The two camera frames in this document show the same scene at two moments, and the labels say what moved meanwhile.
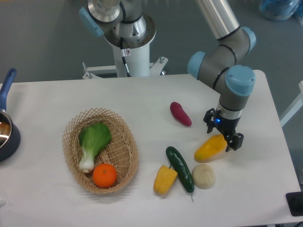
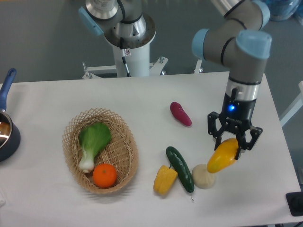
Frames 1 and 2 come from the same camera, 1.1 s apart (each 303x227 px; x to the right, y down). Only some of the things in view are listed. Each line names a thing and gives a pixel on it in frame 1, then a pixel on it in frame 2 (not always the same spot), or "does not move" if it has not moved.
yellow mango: [211, 149] to [223, 157]
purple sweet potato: [179, 113] does not move
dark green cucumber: [181, 169] does not move
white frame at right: [298, 104] does not move
